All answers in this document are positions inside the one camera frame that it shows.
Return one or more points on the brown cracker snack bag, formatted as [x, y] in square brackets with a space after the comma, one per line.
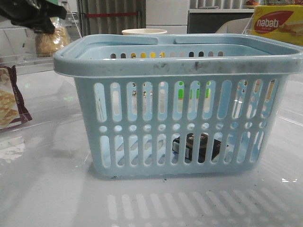
[12, 106]

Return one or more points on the black tissue pack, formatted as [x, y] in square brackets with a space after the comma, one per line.
[203, 141]

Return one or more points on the cream paper cup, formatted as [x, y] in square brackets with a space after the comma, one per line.
[144, 31]

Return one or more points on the white drawer cabinet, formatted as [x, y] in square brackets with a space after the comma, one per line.
[169, 15]

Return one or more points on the clear acrylic shelf left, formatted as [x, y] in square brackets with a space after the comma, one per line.
[18, 44]

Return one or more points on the yellow nabati wafer box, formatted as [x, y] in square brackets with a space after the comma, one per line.
[282, 22]

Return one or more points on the green white package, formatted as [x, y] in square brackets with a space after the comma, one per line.
[195, 86]

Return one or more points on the packaged bread with brown label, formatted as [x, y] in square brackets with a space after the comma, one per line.
[48, 44]

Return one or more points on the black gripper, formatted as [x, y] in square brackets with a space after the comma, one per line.
[33, 14]

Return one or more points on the light blue plastic basket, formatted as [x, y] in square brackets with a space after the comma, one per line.
[127, 86]

